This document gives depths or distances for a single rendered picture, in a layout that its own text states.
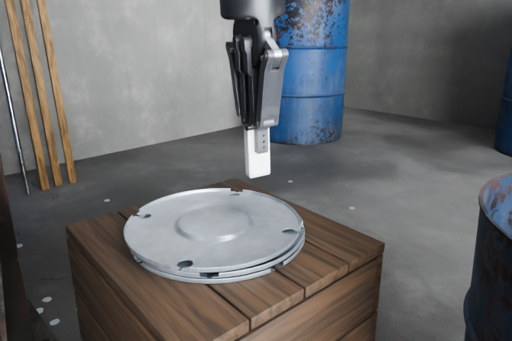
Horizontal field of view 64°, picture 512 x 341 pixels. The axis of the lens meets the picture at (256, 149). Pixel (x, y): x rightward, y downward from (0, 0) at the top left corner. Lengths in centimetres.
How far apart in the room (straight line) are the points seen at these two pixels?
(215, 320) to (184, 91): 225
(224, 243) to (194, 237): 5
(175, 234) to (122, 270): 10
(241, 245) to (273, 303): 12
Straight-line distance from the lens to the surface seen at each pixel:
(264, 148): 52
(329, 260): 65
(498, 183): 68
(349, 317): 71
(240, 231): 67
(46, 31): 204
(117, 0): 246
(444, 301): 125
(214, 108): 285
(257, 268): 59
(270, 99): 48
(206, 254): 62
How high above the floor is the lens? 68
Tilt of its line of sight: 16 degrees down
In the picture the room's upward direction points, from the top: straight up
